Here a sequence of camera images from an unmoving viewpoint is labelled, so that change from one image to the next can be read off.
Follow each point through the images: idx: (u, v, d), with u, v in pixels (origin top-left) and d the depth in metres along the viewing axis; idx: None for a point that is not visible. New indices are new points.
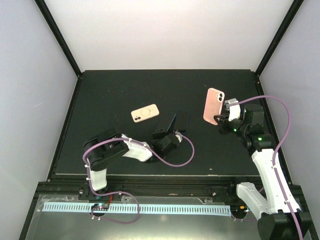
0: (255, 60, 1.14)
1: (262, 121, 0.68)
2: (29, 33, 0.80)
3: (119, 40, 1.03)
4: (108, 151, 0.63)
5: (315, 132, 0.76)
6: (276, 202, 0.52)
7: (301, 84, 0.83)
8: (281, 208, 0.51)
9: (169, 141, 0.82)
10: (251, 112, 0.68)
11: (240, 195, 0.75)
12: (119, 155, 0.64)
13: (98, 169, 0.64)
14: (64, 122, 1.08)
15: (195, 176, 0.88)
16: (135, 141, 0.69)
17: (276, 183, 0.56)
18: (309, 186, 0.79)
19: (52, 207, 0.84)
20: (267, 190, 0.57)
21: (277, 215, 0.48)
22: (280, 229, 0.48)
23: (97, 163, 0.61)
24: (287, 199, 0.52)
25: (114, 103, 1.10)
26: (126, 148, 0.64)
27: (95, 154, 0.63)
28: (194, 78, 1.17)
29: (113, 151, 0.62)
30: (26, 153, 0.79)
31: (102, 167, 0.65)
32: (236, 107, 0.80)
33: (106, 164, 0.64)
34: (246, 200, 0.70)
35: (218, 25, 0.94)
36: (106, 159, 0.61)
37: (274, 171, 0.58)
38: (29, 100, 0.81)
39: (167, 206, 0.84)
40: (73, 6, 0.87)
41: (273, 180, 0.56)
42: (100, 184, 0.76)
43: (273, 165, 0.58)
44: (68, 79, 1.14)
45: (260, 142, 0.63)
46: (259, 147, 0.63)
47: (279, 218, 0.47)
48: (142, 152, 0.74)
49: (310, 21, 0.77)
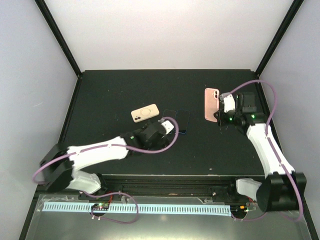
0: (255, 60, 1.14)
1: (254, 103, 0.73)
2: (29, 33, 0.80)
3: (119, 40, 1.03)
4: (53, 174, 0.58)
5: (314, 131, 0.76)
6: (271, 166, 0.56)
7: (301, 84, 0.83)
8: (277, 169, 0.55)
9: (154, 130, 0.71)
10: (241, 96, 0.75)
11: (240, 191, 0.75)
12: (68, 175, 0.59)
13: (56, 190, 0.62)
14: (64, 122, 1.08)
15: (195, 176, 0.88)
16: (87, 149, 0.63)
17: (269, 149, 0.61)
18: (310, 186, 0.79)
19: (52, 207, 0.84)
20: (263, 160, 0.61)
21: (272, 177, 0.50)
22: (278, 192, 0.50)
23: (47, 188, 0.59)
24: (282, 161, 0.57)
25: (114, 103, 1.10)
26: (69, 167, 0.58)
27: (46, 178, 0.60)
28: (194, 78, 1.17)
29: (56, 175, 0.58)
30: (26, 153, 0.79)
31: (60, 187, 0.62)
32: (229, 98, 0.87)
33: (59, 186, 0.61)
34: (246, 190, 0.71)
35: (218, 25, 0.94)
36: (52, 183, 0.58)
37: (267, 140, 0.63)
38: (29, 100, 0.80)
39: (167, 206, 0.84)
40: (73, 6, 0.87)
41: (268, 147, 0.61)
42: (92, 187, 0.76)
43: (266, 135, 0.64)
44: (68, 79, 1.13)
45: (253, 119, 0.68)
46: (252, 123, 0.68)
47: (274, 180, 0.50)
48: (108, 155, 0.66)
49: (310, 21, 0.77)
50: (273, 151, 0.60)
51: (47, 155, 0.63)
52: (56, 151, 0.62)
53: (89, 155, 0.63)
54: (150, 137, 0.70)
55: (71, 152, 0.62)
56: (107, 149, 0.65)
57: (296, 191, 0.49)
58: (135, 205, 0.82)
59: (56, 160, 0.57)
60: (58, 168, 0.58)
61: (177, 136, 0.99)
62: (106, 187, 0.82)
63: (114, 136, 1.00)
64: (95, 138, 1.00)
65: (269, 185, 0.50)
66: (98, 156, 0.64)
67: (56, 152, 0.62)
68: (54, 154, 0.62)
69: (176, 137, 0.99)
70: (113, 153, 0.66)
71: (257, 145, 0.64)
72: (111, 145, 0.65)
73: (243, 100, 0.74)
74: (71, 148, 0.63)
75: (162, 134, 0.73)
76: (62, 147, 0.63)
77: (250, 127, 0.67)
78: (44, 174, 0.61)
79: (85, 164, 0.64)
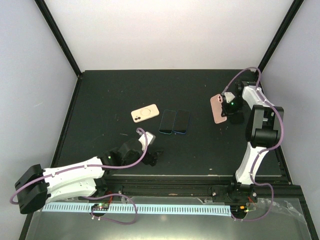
0: (255, 60, 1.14)
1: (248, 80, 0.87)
2: (29, 33, 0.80)
3: (119, 41, 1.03)
4: (27, 196, 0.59)
5: (314, 131, 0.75)
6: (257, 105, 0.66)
7: (301, 83, 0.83)
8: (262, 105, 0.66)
9: (127, 149, 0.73)
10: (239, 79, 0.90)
11: (241, 180, 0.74)
12: (43, 197, 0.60)
13: (31, 210, 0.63)
14: (64, 123, 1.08)
15: (195, 176, 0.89)
16: (63, 171, 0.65)
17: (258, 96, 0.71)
18: (310, 186, 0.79)
19: (52, 207, 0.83)
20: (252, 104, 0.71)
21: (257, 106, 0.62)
22: (259, 116, 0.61)
23: (20, 209, 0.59)
24: (265, 99, 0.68)
25: (114, 103, 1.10)
26: (44, 190, 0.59)
27: (20, 199, 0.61)
28: (194, 78, 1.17)
29: (31, 197, 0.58)
30: (26, 153, 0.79)
31: (36, 208, 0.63)
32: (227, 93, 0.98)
33: (35, 207, 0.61)
34: (243, 166, 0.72)
35: (219, 24, 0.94)
36: (26, 205, 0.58)
37: (257, 92, 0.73)
38: (29, 100, 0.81)
39: (167, 206, 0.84)
40: (73, 6, 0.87)
41: (257, 95, 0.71)
42: (85, 190, 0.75)
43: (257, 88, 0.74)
44: (68, 79, 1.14)
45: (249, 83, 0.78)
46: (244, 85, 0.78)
47: (258, 107, 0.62)
48: (87, 174, 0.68)
49: (311, 20, 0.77)
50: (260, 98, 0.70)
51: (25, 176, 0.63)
52: (32, 171, 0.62)
53: (66, 176, 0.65)
54: (124, 155, 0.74)
55: (47, 174, 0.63)
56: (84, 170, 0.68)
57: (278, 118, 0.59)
58: (134, 205, 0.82)
59: (33, 181, 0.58)
60: (32, 190, 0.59)
61: (177, 136, 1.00)
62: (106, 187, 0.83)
63: (114, 136, 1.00)
64: (95, 138, 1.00)
65: (253, 111, 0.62)
66: (75, 176, 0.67)
67: (31, 174, 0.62)
68: (29, 175, 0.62)
69: (176, 137, 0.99)
70: (92, 173, 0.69)
71: (249, 96, 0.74)
72: (87, 166, 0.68)
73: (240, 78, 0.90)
74: (47, 170, 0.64)
75: (137, 152, 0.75)
76: (38, 168, 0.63)
77: (244, 87, 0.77)
78: (19, 194, 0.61)
79: (64, 183, 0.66)
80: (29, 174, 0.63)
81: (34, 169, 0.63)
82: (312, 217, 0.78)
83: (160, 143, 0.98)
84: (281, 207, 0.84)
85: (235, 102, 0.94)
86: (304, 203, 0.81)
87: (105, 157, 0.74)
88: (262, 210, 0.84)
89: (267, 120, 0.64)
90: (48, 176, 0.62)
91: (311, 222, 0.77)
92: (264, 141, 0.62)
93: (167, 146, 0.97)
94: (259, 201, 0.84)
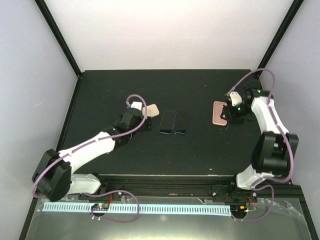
0: (255, 60, 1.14)
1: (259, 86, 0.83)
2: (29, 33, 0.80)
3: (119, 40, 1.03)
4: (52, 180, 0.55)
5: (314, 131, 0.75)
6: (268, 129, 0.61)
7: (302, 83, 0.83)
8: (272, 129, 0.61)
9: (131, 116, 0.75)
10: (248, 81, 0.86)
11: (241, 186, 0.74)
12: (68, 174, 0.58)
13: (58, 195, 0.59)
14: (64, 122, 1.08)
15: (195, 176, 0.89)
16: (79, 148, 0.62)
17: (269, 116, 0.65)
18: (310, 186, 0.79)
19: (52, 207, 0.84)
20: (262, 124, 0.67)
21: (267, 134, 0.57)
22: (270, 145, 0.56)
23: (50, 194, 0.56)
24: (278, 122, 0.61)
25: (114, 103, 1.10)
26: (68, 166, 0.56)
27: (44, 187, 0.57)
28: (194, 78, 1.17)
29: (56, 179, 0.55)
30: (26, 153, 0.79)
31: (62, 191, 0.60)
32: (233, 94, 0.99)
33: (61, 189, 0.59)
34: (245, 177, 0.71)
35: (219, 24, 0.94)
36: (55, 187, 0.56)
37: (268, 109, 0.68)
38: (29, 100, 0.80)
39: (167, 206, 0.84)
40: (73, 6, 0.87)
41: (268, 114, 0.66)
42: (92, 187, 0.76)
43: (268, 103, 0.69)
44: (68, 79, 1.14)
45: (259, 93, 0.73)
46: (256, 95, 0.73)
47: (268, 136, 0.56)
48: (98, 147, 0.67)
49: (311, 20, 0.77)
50: (272, 116, 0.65)
51: (40, 166, 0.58)
52: (48, 157, 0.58)
53: (82, 152, 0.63)
54: (130, 123, 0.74)
55: (63, 155, 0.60)
56: (96, 144, 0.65)
57: (289, 148, 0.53)
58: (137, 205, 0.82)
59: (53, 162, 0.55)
60: (55, 173, 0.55)
61: (177, 136, 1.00)
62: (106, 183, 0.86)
63: None
64: None
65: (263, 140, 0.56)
66: (90, 151, 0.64)
67: (47, 160, 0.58)
68: (45, 161, 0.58)
69: (176, 137, 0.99)
70: (102, 146, 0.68)
71: (260, 113, 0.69)
72: (98, 139, 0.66)
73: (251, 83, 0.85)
74: (61, 152, 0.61)
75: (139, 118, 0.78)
76: (51, 152, 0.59)
77: (254, 99, 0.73)
78: (40, 184, 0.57)
79: (81, 161, 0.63)
80: (45, 160, 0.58)
81: (48, 155, 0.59)
82: (312, 217, 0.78)
83: (160, 143, 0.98)
84: (282, 207, 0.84)
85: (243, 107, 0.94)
86: (304, 203, 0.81)
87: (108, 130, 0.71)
88: (262, 210, 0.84)
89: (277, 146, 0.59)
90: (66, 155, 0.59)
91: (311, 222, 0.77)
92: (272, 170, 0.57)
93: (167, 146, 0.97)
94: (258, 201, 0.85)
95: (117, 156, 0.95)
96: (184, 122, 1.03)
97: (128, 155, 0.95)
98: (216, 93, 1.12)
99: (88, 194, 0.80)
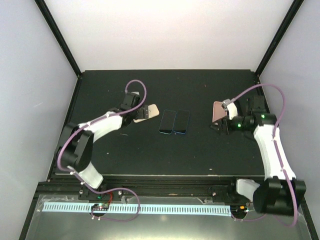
0: (255, 60, 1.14)
1: (263, 106, 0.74)
2: (30, 33, 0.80)
3: (119, 41, 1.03)
4: (78, 148, 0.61)
5: (315, 131, 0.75)
6: (272, 169, 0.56)
7: (302, 82, 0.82)
8: (276, 174, 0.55)
9: (131, 97, 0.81)
10: (252, 98, 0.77)
11: (240, 193, 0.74)
12: (90, 142, 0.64)
13: (81, 167, 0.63)
14: (64, 123, 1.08)
15: (196, 176, 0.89)
16: (96, 121, 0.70)
17: (274, 156, 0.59)
18: (310, 186, 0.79)
19: (52, 207, 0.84)
20: (266, 162, 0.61)
21: (271, 180, 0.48)
22: (274, 195, 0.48)
23: (77, 162, 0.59)
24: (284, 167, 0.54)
25: (114, 103, 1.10)
26: (90, 133, 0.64)
27: (66, 160, 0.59)
28: (193, 78, 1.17)
29: (82, 145, 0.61)
30: (26, 153, 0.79)
31: (84, 163, 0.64)
32: (231, 105, 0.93)
33: (85, 159, 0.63)
34: (245, 190, 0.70)
35: (218, 25, 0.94)
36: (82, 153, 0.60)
37: (273, 143, 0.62)
38: (29, 100, 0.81)
39: (167, 206, 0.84)
40: (73, 7, 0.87)
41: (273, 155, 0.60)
42: (97, 180, 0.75)
43: (273, 137, 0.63)
44: (68, 79, 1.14)
45: (262, 119, 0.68)
46: (261, 123, 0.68)
47: (272, 183, 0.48)
48: (110, 123, 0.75)
49: (311, 20, 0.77)
50: (277, 155, 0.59)
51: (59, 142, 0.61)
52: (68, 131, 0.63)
53: (100, 125, 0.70)
54: (132, 102, 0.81)
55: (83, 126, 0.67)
56: (107, 119, 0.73)
57: (293, 198, 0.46)
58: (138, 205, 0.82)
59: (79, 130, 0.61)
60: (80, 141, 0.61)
61: (177, 136, 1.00)
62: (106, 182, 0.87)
63: (114, 136, 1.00)
64: None
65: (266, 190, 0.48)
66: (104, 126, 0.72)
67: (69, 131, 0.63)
68: (67, 134, 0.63)
69: (176, 137, 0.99)
70: (112, 122, 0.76)
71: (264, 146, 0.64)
72: (109, 115, 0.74)
73: (252, 102, 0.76)
74: (80, 124, 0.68)
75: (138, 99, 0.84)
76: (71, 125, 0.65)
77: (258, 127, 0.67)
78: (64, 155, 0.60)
79: (97, 134, 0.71)
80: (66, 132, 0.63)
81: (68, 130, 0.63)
82: (312, 217, 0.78)
83: (160, 143, 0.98)
84: None
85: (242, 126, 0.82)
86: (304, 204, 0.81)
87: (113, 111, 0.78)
88: None
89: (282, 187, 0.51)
90: (85, 127, 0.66)
91: (311, 223, 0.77)
92: (275, 213, 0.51)
93: (167, 146, 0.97)
94: None
95: (117, 156, 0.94)
96: (184, 122, 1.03)
97: (128, 155, 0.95)
98: (217, 93, 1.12)
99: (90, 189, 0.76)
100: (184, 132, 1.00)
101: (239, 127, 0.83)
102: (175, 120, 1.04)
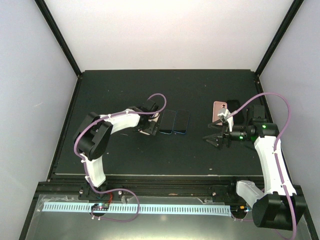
0: (255, 60, 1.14)
1: (264, 115, 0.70)
2: (30, 33, 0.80)
3: (119, 40, 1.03)
4: (96, 137, 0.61)
5: (314, 130, 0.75)
6: (272, 184, 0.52)
7: (302, 82, 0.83)
8: (276, 190, 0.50)
9: (152, 101, 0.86)
10: (252, 107, 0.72)
11: (240, 193, 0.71)
12: (108, 133, 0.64)
13: (97, 155, 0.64)
14: (64, 122, 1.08)
15: (195, 176, 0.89)
16: (116, 114, 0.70)
17: (275, 168, 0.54)
18: (309, 185, 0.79)
19: (52, 207, 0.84)
20: (266, 174, 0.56)
21: (272, 196, 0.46)
22: (274, 211, 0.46)
23: (92, 150, 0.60)
24: (284, 183, 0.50)
25: (114, 103, 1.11)
26: (109, 124, 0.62)
27: (84, 146, 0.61)
28: (193, 78, 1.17)
29: (100, 134, 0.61)
30: (25, 153, 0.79)
31: (101, 151, 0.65)
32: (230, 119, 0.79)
33: (101, 148, 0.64)
34: (245, 196, 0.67)
35: (218, 25, 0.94)
36: (97, 142, 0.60)
37: (274, 156, 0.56)
38: (29, 100, 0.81)
39: (167, 206, 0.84)
40: (72, 7, 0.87)
41: (273, 168, 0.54)
42: (100, 178, 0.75)
43: (274, 150, 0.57)
44: (68, 79, 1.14)
45: (263, 129, 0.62)
46: (262, 135, 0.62)
47: (273, 199, 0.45)
48: (128, 120, 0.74)
49: (310, 21, 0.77)
50: (278, 167, 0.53)
51: (80, 126, 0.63)
52: (90, 119, 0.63)
53: (118, 119, 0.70)
54: (151, 108, 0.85)
55: (104, 116, 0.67)
56: (126, 116, 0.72)
57: (292, 215, 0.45)
58: (138, 205, 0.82)
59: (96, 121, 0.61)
60: (98, 130, 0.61)
61: (177, 136, 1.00)
62: (106, 182, 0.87)
63: (114, 136, 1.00)
64: None
65: (267, 205, 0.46)
66: (122, 121, 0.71)
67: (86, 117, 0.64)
68: (86, 122, 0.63)
69: (176, 137, 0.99)
70: (130, 119, 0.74)
71: (264, 160, 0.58)
72: (128, 111, 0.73)
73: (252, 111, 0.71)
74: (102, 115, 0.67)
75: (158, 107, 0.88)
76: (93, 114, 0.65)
77: (259, 138, 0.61)
78: (81, 142, 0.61)
79: (115, 127, 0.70)
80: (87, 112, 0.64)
81: (90, 117, 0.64)
82: (312, 217, 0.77)
83: (160, 143, 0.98)
84: None
85: (245, 137, 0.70)
86: None
87: (132, 109, 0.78)
88: None
89: (283, 201, 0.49)
90: (106, 118, 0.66)
91: (311, 223, 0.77)
92: (274, 227, 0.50)
93: (167, 146, 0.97)
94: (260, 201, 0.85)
95: (117, 156, 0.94)
96: (185, 121, 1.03)
97: (128, 155, 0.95)
98: (217, 93, 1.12)
99: (92, 187, 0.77)
100: (184, 132, 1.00)
101: (240, 139, 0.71)
102: (176, 120, 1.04)
